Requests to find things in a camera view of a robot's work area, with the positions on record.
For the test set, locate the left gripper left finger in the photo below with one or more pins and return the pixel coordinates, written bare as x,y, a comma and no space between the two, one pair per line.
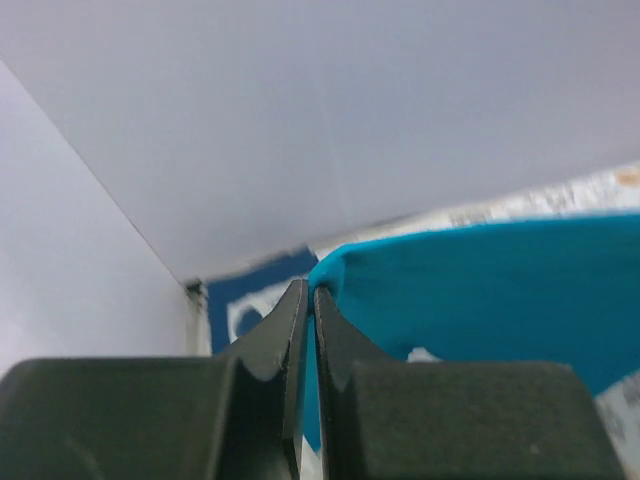
234,415

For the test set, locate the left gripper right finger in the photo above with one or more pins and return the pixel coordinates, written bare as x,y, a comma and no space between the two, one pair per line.
382,418

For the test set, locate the teal blue t-shirt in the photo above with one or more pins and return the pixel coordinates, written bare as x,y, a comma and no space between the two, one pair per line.
475,300

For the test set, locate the folded navy printed t-shirt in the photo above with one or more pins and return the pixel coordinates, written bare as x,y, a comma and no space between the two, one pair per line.
236,304

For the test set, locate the floral patterned table mat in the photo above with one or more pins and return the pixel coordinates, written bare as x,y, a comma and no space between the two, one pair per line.
550,200

